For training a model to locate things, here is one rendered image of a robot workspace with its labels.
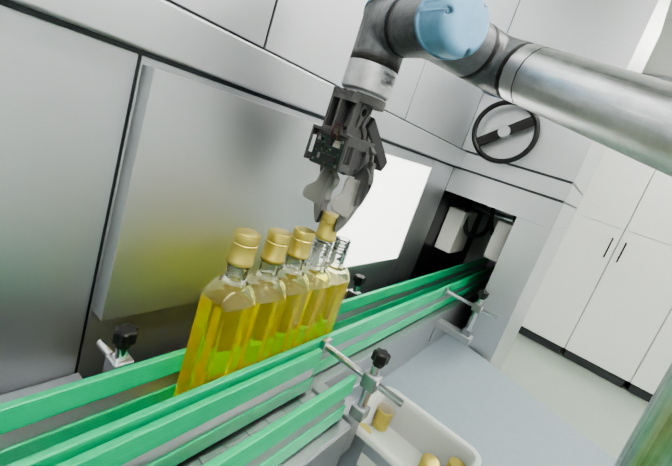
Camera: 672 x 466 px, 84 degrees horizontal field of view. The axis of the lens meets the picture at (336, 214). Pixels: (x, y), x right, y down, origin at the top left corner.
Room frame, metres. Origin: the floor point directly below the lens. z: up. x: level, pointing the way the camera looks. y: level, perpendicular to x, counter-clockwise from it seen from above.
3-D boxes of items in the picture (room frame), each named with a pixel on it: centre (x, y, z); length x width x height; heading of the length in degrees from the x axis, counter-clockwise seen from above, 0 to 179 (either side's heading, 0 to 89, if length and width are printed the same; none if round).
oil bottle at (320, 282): (0.61, 0.00, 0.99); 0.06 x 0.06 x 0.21; 56
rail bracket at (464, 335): (1.10, -0.48, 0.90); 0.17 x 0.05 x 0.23; 56
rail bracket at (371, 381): (0.57, -0.12, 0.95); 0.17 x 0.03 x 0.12; 56
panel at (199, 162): (0.83, 0.02, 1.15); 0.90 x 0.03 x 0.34; 146
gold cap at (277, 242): (0.51, 0.07, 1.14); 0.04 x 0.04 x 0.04
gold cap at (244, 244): (0.46, 0.10, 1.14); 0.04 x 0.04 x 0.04
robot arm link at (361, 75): (0.59, 0.01, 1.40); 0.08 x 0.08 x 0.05
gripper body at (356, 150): (0.58, 0.02, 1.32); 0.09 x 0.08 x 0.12; 146
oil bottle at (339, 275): (0.65, -0.03, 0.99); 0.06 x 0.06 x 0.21; 57
